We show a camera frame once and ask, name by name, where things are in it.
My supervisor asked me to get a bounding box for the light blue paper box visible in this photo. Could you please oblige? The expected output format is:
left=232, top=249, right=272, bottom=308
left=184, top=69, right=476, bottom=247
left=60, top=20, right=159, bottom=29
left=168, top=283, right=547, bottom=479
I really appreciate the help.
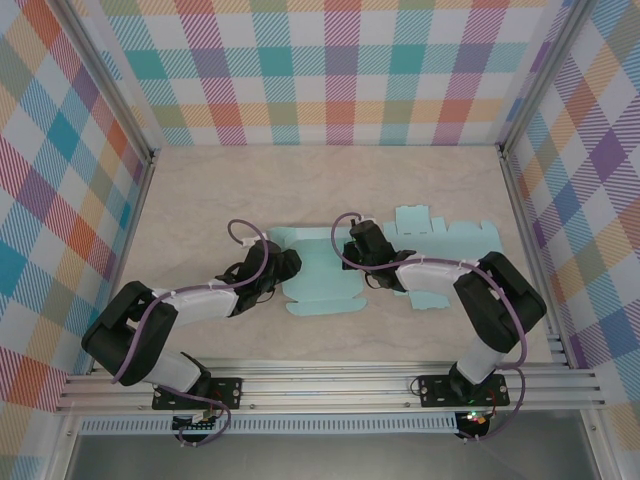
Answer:
left=383, top=204, right=503, bottom=312
left=267, top=225, right=369, bottom=317

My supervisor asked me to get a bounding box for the grey metal panel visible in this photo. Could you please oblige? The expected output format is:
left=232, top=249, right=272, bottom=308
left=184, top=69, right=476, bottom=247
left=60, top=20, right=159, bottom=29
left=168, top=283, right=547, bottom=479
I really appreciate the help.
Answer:
left=64, top=433, right=601, bottom=480

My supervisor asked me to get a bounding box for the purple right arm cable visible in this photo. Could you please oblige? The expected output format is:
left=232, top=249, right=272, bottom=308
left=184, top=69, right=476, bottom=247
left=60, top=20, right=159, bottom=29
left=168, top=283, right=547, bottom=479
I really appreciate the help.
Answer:
left=330, top=212, right=534, bottom=444

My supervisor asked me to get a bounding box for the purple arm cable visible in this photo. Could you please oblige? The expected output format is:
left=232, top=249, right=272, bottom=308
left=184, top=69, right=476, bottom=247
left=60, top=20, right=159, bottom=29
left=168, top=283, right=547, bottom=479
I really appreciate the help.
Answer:
left=330, top=212, right=534, bottom=444
left=112, top=219, right=284, bottom=449

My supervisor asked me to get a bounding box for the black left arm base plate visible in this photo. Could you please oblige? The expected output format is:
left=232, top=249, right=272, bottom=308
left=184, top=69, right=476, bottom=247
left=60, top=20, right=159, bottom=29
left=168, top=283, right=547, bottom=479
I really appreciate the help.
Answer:
left=151, top=377, right=245, bottom=412

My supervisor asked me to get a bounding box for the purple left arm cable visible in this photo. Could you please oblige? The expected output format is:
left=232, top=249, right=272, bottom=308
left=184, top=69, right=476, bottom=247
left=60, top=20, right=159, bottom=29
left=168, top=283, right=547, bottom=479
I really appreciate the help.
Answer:
left=112, top=219, right=284, bottom=449

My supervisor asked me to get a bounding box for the aluminium mounting rail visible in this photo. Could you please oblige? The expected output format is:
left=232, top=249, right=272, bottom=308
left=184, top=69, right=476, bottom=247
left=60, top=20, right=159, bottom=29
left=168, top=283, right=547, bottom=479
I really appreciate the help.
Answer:
left=54, top=355, right=609, bottom=415

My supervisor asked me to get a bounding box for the aluminium side rail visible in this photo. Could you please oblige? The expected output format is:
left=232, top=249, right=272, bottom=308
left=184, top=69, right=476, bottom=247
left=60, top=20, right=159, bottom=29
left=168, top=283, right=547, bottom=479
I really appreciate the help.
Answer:
left=498, top=147, right=574, bottom=370
left=88, top=149, right=157, bottom=375

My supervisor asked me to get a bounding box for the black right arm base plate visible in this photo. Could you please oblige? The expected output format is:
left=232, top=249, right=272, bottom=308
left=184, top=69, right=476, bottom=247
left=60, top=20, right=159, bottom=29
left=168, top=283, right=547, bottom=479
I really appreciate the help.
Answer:
left=417, top=373, right=511, bottom=408

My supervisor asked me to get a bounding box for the slotted white cable duct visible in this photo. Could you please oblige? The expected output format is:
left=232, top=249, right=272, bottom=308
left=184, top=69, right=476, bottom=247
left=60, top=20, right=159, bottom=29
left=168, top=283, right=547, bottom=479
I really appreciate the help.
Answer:
left=78, top=417, right=460, bottom=436

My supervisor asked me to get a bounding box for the aluminium frame post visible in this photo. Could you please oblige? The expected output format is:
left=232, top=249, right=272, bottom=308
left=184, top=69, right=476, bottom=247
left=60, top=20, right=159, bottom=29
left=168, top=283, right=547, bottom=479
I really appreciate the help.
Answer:
left=52, top=0, right=162, bottom=164
left=494, top=0, right=589, bottom=151

